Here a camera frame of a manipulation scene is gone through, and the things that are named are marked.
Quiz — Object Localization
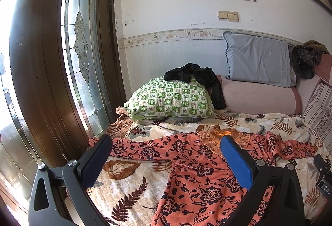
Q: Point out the orange floral garment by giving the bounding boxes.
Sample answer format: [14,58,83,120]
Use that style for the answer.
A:
[89,129,319,226]

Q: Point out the striped floral pillow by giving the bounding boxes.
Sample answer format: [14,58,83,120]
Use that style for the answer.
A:
[303,83,331,148]

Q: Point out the leaf-patterned fleece blanket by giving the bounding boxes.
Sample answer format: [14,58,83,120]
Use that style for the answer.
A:
[88,110,331,225]

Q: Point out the pink bolster cushion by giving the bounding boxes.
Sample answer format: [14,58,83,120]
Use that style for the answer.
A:
[217,75,302,115]

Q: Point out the pink quilted cushion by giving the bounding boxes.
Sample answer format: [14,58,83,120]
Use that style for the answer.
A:
[314,54,332,86]

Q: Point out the brown wooden door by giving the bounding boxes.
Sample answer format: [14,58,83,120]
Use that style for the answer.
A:
[9,0,125,166]

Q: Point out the dark furry cushion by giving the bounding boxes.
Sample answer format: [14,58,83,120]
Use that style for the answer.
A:
[290,46,324,79]

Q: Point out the black garment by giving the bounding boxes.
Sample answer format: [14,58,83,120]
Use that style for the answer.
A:
[163,63,226,110]

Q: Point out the green checkered pillow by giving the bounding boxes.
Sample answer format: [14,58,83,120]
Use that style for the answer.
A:
[124,77,214,120]

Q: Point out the grey pillow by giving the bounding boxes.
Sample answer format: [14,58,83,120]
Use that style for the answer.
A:
[223,32,297,88]

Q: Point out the beige wall switches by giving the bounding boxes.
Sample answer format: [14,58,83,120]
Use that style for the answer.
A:
[218,11,239,22]

